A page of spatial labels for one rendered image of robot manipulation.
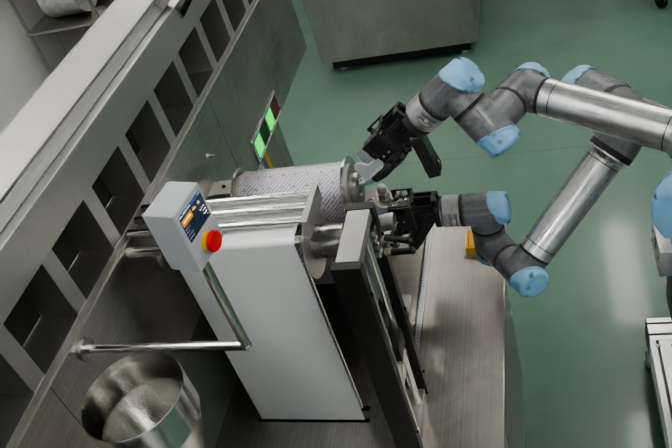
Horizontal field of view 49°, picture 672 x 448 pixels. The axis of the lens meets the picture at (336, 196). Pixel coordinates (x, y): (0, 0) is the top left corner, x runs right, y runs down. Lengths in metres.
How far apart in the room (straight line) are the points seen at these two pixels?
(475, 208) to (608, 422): 1.18
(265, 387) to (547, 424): 1.28
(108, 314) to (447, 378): 0.74
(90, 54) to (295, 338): 0.88
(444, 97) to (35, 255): 0.76
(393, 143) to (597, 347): 1.54
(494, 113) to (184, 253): 0.68
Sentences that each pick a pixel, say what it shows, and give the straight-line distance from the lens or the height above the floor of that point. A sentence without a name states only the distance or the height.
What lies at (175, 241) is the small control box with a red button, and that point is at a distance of 0.97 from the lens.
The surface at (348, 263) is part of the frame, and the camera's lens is 1.17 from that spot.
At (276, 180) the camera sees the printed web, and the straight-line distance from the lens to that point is 1.62.
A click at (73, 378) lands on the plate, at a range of 1.29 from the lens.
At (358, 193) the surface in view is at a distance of 1.59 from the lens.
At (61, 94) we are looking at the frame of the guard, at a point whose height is 1.98.
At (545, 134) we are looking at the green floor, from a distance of 3.77.
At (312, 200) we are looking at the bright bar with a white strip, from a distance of 1.28.
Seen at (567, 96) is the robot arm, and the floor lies 1.43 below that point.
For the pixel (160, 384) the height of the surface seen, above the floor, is 1.46.
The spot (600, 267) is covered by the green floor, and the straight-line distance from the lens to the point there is 3.08.
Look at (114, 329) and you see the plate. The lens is 1.37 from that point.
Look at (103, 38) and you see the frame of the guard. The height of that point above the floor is 1.98.
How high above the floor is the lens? 2.23
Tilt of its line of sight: 38 degrees down
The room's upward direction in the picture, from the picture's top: 19 degrees counter-clockwise
